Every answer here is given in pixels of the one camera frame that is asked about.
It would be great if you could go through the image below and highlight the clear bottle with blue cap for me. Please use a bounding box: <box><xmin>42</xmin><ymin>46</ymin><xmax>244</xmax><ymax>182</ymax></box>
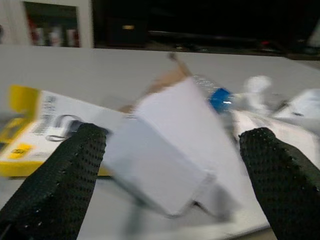
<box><xmin>192</xmin><ymin>74</ymin><xmax>238</xmax><ymax>115</ymax></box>

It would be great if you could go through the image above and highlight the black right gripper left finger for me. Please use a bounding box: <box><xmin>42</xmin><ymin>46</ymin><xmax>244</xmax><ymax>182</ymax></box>
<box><xmin>0</xmin><ymin>123</ymin><xmax>108</xmax><ymax>240</ymax></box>

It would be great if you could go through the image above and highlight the dark cabinet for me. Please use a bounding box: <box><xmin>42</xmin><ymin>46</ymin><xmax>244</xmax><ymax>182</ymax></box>
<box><xmin>92</xmin><ymin>0</ymin><xmax>320</xmax><ymax>61</ymax></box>

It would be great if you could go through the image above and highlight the crumpled white tissue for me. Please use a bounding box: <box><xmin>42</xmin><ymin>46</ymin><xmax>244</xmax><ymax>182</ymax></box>
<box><xmin>234</xmin><ymin>75</ymin><xmax>273</xmax><ymax>113</ymax></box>

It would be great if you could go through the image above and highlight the white bookshelf with items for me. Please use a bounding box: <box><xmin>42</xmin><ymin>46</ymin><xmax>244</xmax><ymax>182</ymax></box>
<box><xmin>0</xmin><ymin>0</ymin><xmax>95</xmax><ymax>49</ymax></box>

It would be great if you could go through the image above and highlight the yellow and white product box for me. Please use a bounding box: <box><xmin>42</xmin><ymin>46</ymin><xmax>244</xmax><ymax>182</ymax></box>
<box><xmin>0</xmin><ymin>84</ymin><xmax>126</xmax><ymax>177</ymax></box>

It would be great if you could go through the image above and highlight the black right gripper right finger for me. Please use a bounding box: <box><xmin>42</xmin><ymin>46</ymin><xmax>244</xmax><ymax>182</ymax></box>
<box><xmin>238</xmin><ymin>127</ymin><xmax>320</xmax><ymax>240</ymax></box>

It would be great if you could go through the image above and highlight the white open paper box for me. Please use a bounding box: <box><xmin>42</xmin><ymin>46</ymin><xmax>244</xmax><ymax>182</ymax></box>
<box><xmin>102</xmin><ymin>53</ymin><xmax>248</xmax><ymax>218</ymax></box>

